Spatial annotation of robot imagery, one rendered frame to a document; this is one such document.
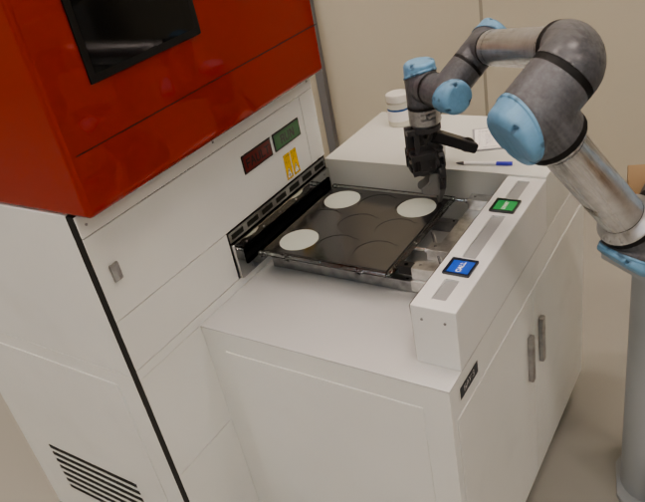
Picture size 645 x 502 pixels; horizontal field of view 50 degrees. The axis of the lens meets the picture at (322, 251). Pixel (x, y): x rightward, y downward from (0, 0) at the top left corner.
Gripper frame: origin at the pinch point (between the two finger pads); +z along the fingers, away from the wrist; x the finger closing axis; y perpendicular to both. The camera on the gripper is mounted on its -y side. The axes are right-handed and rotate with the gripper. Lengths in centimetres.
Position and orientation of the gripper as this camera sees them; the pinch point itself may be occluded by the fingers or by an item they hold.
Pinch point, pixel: (441, 196)
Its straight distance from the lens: 178.4
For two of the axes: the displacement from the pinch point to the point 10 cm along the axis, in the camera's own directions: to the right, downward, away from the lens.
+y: -9.7, 2.3, -0.4
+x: 1.5, 4.8, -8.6
